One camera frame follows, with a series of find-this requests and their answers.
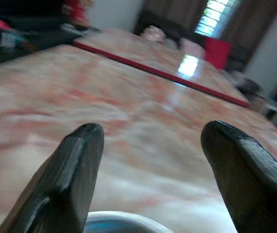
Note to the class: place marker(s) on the bright louvre window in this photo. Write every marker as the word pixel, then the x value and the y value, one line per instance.
pixel 211 17

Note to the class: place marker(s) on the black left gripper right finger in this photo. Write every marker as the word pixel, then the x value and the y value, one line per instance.
pixel 249 189

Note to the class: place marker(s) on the steel bowl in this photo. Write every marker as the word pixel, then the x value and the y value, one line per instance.
pixel 118 216

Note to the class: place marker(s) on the marble folding table red rim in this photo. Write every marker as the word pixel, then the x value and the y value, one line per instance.
pixel 140 157
pixel 140 51

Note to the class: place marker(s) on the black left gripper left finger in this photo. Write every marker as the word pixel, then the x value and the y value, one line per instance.
pixel 65 184

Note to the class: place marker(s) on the brown curtain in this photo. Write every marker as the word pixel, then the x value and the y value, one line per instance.
pixel 249 21
pixel 172 12

